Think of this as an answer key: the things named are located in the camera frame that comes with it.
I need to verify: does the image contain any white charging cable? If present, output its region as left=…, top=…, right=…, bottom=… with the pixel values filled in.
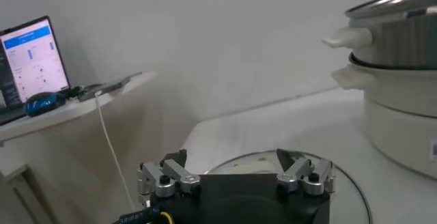
left=94, top=90, right=138, bottom=213

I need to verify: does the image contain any blue computer mouse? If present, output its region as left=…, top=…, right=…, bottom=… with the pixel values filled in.
left=23, top=91, right=68, bottom=118

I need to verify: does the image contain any stainless steel steamer basket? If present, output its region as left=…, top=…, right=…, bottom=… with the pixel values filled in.
left=321, top=0, right=437, bottom=71

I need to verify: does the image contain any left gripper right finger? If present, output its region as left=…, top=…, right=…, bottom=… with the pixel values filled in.
left=275, top=148, right=337, bottom=197

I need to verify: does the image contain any white electric cooker base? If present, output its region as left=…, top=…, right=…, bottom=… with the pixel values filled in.
left=330, top=61, right=437, bottom=181

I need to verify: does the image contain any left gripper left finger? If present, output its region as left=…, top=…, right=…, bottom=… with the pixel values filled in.
left=136, top=148, right=203, bottom=199

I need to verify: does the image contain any black smartphone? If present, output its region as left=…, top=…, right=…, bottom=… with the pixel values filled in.
left=77, top=71, right=143, bottom=103

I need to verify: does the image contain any open laptop computer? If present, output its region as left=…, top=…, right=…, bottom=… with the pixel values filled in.
left=0, top=15, right=71, bottom=126

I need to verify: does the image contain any white side table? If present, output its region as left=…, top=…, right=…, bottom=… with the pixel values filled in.
left=0, top=70, right=157, bottom=224

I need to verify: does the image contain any round glass pot lid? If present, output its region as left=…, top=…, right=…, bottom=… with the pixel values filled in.
left=203, top=149, right=373, bottom=224

